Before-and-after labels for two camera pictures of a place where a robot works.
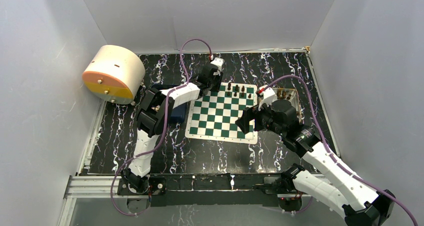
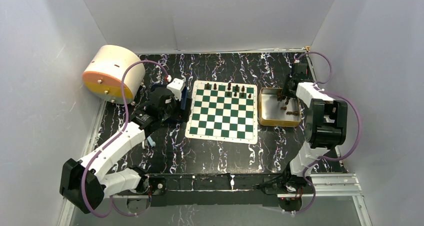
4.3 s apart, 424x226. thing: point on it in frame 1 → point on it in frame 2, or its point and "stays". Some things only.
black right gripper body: x=263 y=119 → x=285 y=91
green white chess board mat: x=213 y=116 stays
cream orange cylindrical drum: x=114 y=74 stays
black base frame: x=220 y=189 stays
